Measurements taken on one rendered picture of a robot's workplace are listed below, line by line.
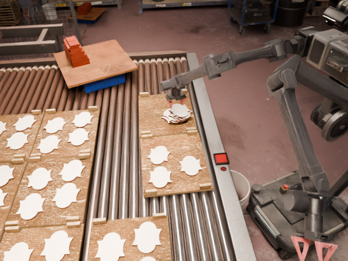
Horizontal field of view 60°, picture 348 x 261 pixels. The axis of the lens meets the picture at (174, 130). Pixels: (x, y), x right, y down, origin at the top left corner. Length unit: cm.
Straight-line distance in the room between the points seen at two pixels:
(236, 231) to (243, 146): 173
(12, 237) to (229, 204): 100
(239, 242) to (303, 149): 54
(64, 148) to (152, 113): 58
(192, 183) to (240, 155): 150
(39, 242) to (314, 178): 114
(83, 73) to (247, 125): 185
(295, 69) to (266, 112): 242
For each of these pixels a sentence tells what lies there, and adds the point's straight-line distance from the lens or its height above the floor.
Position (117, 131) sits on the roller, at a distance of 187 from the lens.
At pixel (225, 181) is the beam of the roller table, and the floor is 92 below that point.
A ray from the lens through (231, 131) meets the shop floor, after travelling 323.
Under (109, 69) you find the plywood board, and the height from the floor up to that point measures 104.
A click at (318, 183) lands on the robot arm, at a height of 137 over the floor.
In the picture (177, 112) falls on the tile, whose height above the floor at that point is 100.
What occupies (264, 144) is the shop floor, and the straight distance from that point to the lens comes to 316.
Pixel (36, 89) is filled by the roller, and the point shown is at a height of 92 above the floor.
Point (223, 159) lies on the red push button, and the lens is 168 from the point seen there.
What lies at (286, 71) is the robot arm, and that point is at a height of 162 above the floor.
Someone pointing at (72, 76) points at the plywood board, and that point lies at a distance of 223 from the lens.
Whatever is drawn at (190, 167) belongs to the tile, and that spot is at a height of 95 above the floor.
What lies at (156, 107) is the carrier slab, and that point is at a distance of 199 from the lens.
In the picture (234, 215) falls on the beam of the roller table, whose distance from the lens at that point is 150.
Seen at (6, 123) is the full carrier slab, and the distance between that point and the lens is 215.
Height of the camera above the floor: 217
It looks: 43 degrees down
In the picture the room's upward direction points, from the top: 1 degrees counter-clockwise
